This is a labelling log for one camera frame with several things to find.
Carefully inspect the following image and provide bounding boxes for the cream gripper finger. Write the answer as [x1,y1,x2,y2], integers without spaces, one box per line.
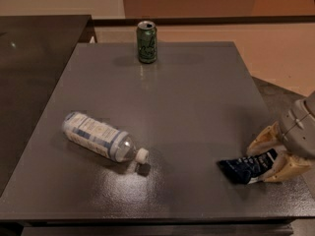
[262,151,314,183]
[246,121,285,155]

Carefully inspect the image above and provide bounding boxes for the clear plastic water bottle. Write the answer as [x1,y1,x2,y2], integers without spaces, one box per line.
[62,112,149,164]

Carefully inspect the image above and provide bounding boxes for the green soda can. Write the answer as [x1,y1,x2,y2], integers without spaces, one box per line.
[137,21,158,64]

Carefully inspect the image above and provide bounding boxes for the dark blue rxbar wrapper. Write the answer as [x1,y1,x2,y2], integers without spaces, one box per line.
[217,149,278,185]

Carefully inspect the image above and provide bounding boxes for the dark side table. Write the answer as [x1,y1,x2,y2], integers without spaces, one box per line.
[0,15,96,195]

